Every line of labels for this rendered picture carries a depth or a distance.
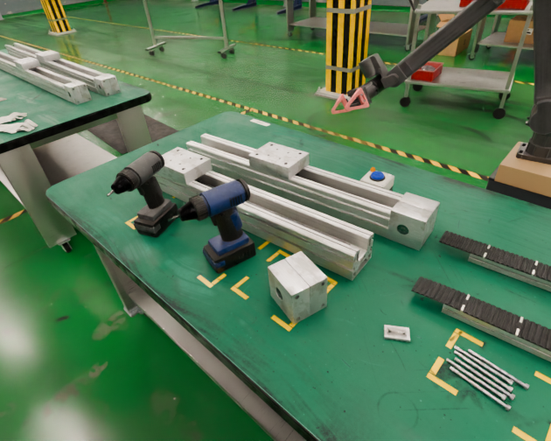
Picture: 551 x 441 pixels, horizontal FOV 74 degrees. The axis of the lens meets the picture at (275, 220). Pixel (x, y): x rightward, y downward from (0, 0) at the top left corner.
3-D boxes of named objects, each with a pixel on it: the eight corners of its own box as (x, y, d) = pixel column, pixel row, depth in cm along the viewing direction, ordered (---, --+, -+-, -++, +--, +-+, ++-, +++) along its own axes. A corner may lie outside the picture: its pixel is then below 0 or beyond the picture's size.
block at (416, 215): (435, 226, 102) (442, 197, 96) (419, 250, 94) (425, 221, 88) (404, 215, 106) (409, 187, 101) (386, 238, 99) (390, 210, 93)
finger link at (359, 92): (344, 99, 119) (366, 84, 120) (333, 101, 125) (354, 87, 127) (352, 117, 121) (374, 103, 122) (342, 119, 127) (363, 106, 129)
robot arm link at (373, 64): (399, 82, 121) (407, 74, 126) (384, 49, 117) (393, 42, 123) (367, 97, 129) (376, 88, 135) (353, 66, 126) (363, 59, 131)
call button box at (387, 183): (393, 192, 116) (395, 174, 112) (379, 206, 110) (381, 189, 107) (369, 184, 120) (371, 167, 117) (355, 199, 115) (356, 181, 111)
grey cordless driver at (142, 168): (183, 213, 115) (165, 150, 101) (142, 255, 101) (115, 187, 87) (163, 209, 117) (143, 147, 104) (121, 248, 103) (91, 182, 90)
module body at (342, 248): (371, 257, 94) (373, 232, 88) (352, 281, 88) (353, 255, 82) (172, 173, 135) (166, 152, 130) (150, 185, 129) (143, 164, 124)
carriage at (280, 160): (309, 171, 118) (309, 152, 114) (289, 187, 112) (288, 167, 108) (271, 159, 127) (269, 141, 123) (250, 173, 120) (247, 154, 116)
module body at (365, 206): (401, 219, 105) (406, 194, 100) (386, 238, 99) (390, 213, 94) (209, 152, 147) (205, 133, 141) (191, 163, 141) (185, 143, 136)
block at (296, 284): (335, 302, 83) (337, 272, 77) (293, 325, 79) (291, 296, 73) (310, 275, 90) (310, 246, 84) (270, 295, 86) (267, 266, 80)
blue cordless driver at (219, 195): (261, 254, 97) (252, 185, 84) (192, 288, 89) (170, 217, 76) (247, 239, 103) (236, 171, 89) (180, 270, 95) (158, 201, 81)
